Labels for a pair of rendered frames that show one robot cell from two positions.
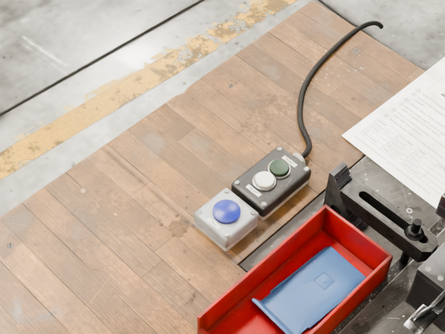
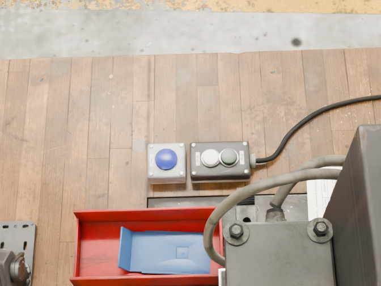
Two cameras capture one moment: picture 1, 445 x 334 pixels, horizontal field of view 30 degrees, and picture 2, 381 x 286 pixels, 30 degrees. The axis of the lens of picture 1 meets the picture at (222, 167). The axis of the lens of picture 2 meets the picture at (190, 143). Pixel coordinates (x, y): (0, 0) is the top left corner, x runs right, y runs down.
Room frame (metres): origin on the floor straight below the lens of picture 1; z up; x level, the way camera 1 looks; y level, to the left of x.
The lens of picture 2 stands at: (0.39, -0.43, 2.08)
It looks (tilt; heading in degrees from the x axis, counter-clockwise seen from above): 65 degrees down; 50
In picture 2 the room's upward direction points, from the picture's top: 5 degrees counter-clockwise
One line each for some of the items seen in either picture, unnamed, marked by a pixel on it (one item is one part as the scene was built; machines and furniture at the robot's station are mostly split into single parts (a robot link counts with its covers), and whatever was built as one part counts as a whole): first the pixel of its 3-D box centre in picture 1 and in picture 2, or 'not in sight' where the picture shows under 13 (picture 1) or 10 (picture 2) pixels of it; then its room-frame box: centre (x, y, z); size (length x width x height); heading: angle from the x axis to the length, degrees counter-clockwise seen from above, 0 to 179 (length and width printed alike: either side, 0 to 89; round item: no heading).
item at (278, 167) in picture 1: (279, 170); (228, 158); (0.76, -0.08, 0.93); 0.03 x 0.03 x 0.02
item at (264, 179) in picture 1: (264, 182); (210, 159); (0.74, -0.06, 0.93); 0.03 x 0.03 x 0.02
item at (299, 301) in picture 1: (310, 289); (165, 250); (0.57, -0.12, 0.92); 0.15 x 0.07 x 0.03; 133
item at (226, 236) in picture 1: (226, 224); (167, 165); (0.68, -0.01, 0.90); 0.07 x 0.07 x 0.06; 46
